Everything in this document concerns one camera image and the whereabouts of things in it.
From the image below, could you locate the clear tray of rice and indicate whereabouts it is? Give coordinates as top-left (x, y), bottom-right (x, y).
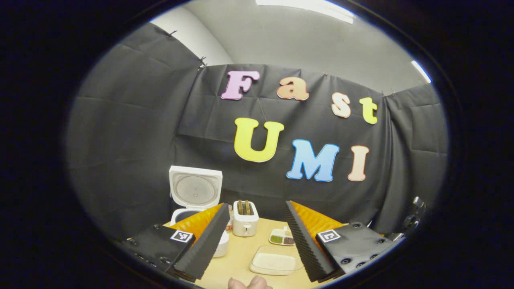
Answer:
top-left (250, 246), bottom-right (304, 276)

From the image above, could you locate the white toaster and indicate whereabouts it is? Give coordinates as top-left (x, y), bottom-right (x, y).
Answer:
top-left (233, 199), bottom-right (259, 237)

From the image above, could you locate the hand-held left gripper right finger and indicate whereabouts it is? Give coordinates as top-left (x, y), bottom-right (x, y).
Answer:
top-left (284, 201), bottom-right (396, 283)

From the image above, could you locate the large ceiling light panel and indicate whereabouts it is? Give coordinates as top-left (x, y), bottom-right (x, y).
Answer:
top-left (256, 0), bottom-right (356, 24)

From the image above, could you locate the white rice cooker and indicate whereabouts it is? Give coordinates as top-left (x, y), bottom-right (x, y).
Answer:
top-left (169, 165), bottom-right (230, 257)

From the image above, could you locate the black backdrop cloth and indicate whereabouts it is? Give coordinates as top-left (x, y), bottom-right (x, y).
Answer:
top-left (66, 22), bottom-right (448, 241)

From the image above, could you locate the white divided dish of beans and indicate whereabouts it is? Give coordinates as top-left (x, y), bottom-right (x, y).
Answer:
top-left (269, 227), bottom-right (296, 246)

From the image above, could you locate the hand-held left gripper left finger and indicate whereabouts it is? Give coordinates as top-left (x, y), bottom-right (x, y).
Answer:
top-left (122, 203), bottom-right (231, 281)

